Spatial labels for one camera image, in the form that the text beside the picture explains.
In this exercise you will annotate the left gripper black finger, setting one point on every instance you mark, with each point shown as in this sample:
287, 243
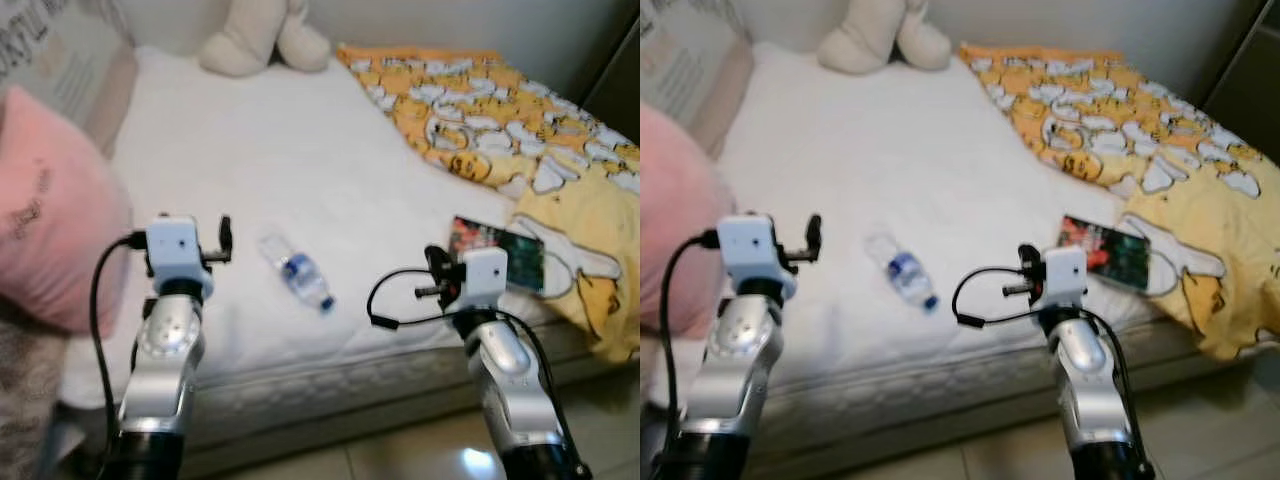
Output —
815, 232
226, 232

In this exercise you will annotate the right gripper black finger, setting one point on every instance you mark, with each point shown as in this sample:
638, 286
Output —
437, 262
1030, 260

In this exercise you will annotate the dark colourful cover book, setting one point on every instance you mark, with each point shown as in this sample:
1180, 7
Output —
1115, 255
515, 258

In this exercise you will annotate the clear plastic water bottle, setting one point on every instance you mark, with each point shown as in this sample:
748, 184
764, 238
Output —
905, 272
298, 272

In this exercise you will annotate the yellow cartoon print blanket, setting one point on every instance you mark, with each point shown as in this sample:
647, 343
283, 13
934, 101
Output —
560, 210
1200, 230

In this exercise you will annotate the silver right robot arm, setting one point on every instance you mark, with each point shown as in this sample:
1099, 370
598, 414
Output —
1085, 370
505, 370

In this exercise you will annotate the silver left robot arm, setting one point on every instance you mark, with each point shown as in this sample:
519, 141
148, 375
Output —
735, 360
165, 360

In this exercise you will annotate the white quilted mattress pad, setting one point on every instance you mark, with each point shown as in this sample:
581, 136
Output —
300, 170
880, 160

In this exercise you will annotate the pink pillow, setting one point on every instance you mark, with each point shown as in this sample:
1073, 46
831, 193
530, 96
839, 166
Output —
50, 220
675, 230

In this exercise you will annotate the grey quilted mattress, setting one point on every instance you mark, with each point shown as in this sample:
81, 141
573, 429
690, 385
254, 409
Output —
350, 385
900, 390

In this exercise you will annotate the beige bed base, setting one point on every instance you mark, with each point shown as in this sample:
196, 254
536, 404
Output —
420, 432
1000, 425

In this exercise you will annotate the cream plush toy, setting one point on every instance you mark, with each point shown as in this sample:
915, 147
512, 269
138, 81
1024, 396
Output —
250, 45
870, 45

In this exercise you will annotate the grey text print pillow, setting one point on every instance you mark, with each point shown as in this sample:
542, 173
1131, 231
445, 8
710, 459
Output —
80, 70
700, 70

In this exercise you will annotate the grey fluffy throw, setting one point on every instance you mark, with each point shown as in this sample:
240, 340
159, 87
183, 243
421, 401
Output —
25, 400

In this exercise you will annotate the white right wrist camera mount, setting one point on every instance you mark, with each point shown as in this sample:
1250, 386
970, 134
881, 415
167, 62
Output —
485, 275
1065, 272

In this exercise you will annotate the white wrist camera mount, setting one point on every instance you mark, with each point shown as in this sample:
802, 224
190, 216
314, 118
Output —
172, 245
745, 243
1065, 272
485, 275

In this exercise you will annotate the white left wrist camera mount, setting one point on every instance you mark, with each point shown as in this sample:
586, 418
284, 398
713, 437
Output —
745, 243
172, 245

